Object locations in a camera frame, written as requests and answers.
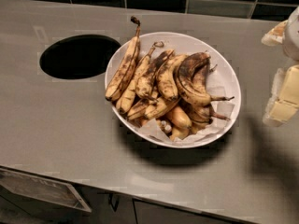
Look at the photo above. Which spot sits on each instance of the white paper liner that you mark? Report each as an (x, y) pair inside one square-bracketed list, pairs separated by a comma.
[(223, 82)]

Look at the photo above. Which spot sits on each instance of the dark spotted banana middle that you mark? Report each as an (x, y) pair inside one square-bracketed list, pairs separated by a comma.
[(145, 83)]

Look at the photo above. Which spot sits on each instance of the short spotted banana centre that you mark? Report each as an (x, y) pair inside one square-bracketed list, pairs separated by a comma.
[(165, 77)]

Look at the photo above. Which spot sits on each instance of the long spotted banana far left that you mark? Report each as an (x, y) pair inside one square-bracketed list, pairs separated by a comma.
[(125, 71)]

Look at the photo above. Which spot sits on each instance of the round black counter hole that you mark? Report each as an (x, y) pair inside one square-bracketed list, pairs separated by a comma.
[(79, 56)]

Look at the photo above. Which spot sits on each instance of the framed paper sign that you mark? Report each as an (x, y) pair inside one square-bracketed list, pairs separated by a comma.
[(43, 189)]

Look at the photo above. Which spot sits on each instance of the white oval bowl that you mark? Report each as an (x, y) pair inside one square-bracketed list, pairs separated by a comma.
[(181, 44)]

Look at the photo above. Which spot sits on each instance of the black cabinet handle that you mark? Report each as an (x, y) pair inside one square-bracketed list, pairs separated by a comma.
[(113, 201)]

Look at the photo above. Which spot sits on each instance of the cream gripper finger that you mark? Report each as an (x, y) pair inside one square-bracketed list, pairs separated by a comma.
[(284, 101), (275, 36)]

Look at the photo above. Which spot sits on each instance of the dark banana lower right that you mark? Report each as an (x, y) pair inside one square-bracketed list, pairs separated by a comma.
[(202, 114)]

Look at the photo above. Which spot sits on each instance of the lower small spotted banana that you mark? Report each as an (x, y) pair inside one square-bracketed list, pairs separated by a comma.
[(149, 110)]

